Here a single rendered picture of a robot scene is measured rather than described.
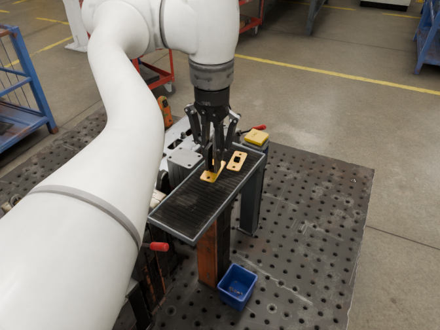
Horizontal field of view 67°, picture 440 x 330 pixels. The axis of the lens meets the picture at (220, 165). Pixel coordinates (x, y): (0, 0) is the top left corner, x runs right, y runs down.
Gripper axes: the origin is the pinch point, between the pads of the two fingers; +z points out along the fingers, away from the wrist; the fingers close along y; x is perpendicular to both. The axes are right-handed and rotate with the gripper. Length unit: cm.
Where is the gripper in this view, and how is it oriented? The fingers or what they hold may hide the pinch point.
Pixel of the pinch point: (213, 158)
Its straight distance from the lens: 82.2
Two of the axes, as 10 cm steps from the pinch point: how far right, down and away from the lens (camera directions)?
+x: 3.9, -6.0, 7.0
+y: 9.2, 2.5, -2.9
